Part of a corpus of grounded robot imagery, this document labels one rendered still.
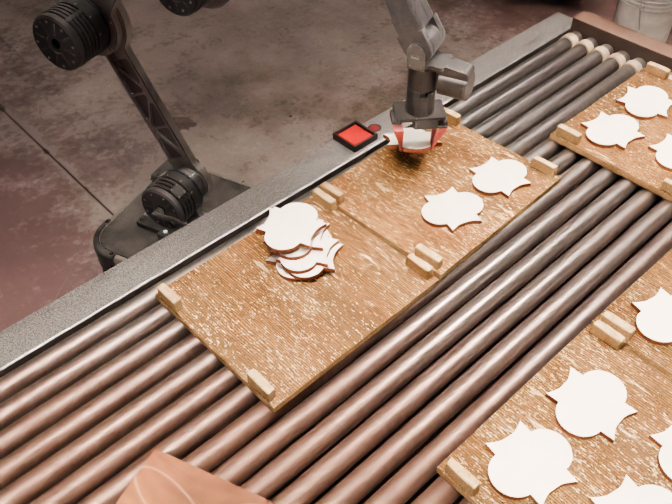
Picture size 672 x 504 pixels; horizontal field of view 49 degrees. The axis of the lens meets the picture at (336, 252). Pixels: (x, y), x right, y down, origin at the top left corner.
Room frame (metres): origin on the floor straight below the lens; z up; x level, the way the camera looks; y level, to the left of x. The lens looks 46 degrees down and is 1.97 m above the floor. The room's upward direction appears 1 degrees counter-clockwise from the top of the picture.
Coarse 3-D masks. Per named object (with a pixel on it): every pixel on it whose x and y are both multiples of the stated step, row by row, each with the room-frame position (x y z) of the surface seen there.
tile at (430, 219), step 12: (456, 192) 1.18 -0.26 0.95; (468, 192) 1.18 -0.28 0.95; (432, 204) 1.14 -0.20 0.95; (444, 204) 1.14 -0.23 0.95; (456, 204) 1.14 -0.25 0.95; (468, 204) 1.14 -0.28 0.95; (480, 204) 1.14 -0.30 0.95; (432, 216) 1.10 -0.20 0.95; (444, 216) 1.10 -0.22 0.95; (456, 216) 1.10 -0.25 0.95; (468, 216) 1.10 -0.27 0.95; (456, 228) 1.07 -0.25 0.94
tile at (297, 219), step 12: (300, 204) 1.09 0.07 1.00; (276, 216) 1.06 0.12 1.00; (288, 216) 1.05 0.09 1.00; (300, 216) 1.05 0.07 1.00; (312, 216) 1.05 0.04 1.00; (264, 228) 1.02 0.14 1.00; (276, 228) 1.02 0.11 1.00; (288, 228) 1.02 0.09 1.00; (300, 228) 1.02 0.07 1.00; (312, 228) 1.02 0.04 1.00; (276, 240) 0.99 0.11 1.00; (288, 240) 0.99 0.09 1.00; (300, 240) 0.99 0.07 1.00; (288, 252) 0.97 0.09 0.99
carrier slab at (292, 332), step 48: (240, 240) 1.05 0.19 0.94; (192, 288) 0.93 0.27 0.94; (240, 288) 0.92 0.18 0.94; (288, 288) 0.92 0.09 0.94; (336, 288) 0.92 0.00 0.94; (384, 288) 0.92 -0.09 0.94; (432, 288) 0.93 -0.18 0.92; (240, 336) 0.81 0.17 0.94; (288, 336) 0.81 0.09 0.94; (336, 336) 0.81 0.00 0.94; (288, 384) 0.71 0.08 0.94
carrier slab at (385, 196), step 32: (448, 128) 1.42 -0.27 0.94; (384, 160) 1.30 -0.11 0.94; (416, 160) 1.30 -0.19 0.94; (448, 160) 1.30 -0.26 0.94; (480, 160) 1.30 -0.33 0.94; (352, 192) 1.19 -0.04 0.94; (384, 192) 1.19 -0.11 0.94; (416, 192) 1.19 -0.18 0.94; (544, 192) 1.19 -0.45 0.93; (384, 224) 1.09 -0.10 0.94; (416, 224) 1.09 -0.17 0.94; (480, 224) 1.09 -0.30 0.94; (448, 256) 1.00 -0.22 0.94
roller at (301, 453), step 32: (608, 192) 1.20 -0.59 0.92; (576, 224) 1.10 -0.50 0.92; (544, 256) 1.01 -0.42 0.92; (512, 288) 0.93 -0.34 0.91; (448, 320) 0.85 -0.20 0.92; (480, 320) 0.87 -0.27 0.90; (416, 352) 0.78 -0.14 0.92; (384, 384) 0.71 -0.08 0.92; (352, 416) 0.65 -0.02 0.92; (288, 448) 0.60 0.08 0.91; (320, 448) 0.60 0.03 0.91; (256, 480) 0.54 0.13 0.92; (288, 480) 0.55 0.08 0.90
